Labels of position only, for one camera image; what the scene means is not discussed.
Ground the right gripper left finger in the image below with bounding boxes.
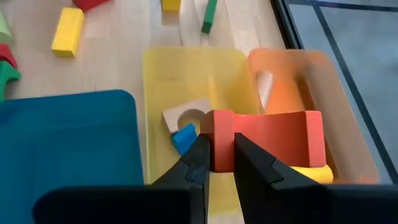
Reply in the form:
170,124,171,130
32,133,211,224

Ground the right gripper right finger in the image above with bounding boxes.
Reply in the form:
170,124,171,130
234,133,398,224

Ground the yellow cylinder block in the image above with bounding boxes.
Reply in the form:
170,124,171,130
290,164,335,185

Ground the orange-red arch block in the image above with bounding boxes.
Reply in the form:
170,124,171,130
200,109,327,174

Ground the small blue block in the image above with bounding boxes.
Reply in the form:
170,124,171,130
170,123,199,157

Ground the plain wood arch block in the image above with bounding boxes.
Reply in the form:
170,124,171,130
162,98,213,135

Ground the green rectangular block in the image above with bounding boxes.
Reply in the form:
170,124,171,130
200,0,219,35

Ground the yellow rectangular block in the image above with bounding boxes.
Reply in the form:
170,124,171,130
50,6,86,58

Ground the dark green arch block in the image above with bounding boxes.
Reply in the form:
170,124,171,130
0,60,22,103

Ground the light green cylinder block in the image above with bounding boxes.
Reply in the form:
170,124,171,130
0,8,14,45

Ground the orange plastic bin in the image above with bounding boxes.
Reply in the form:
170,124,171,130
247,48,381,185

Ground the blue plastic bin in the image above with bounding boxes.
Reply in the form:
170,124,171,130
0,89,144,224

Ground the yellow plastic bin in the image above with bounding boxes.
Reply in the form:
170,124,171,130
142,46,261,217

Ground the black aluminium frame rail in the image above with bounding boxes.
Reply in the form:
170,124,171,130
269,0,398,185

